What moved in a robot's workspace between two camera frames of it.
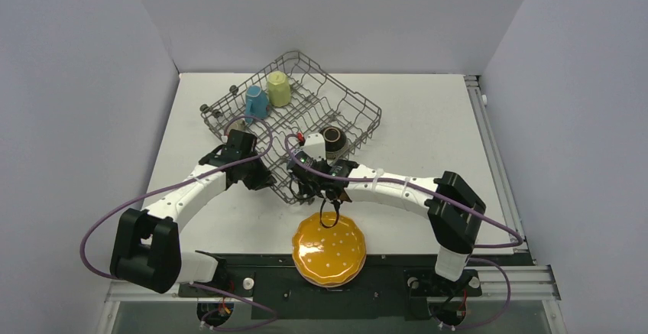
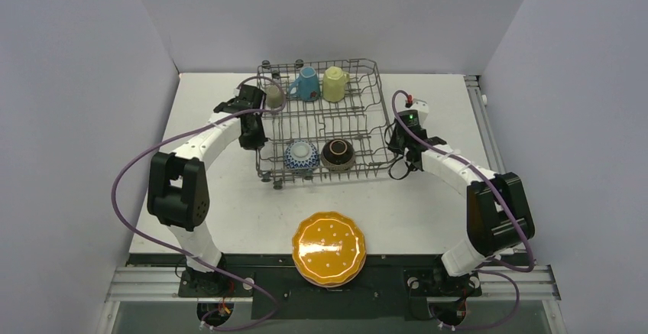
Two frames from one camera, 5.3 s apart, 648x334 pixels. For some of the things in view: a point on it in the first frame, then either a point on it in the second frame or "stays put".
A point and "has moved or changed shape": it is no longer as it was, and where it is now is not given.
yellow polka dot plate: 328,256 stays put
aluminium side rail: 494,160 stays put
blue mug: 256,103 has moved or changed shape
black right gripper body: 308,185 → 406,150
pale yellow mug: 280,89 → 334,82
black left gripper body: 255,175 → 256,138
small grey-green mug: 238,124 has moved or changed shape
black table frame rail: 383,292 stays put
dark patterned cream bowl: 335,138 has moved or changed shape
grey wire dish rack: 293,108 has moved or changed shape
